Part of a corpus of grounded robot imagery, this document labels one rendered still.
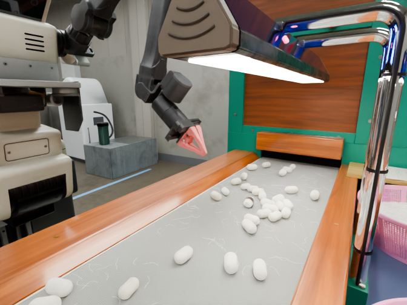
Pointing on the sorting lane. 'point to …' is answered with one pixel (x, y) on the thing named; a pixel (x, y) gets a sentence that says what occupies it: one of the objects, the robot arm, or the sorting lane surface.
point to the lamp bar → (233, 36)
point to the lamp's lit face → (237, 63)
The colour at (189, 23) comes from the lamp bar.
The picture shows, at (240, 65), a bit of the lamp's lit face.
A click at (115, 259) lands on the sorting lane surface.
